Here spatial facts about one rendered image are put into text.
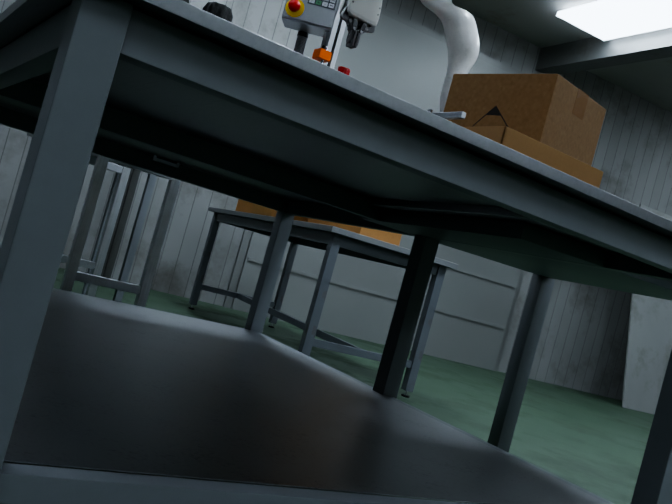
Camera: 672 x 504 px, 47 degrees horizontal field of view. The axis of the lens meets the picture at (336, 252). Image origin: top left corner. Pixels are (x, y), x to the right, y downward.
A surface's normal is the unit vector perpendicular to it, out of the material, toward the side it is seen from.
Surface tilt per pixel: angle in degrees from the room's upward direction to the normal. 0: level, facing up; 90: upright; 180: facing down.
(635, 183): 90
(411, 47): 90
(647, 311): 77
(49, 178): 90
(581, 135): 90
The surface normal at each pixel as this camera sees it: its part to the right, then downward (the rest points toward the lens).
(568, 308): 0.43, 0.10
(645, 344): 0.48, -0.11
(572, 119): 0.67, 0.17
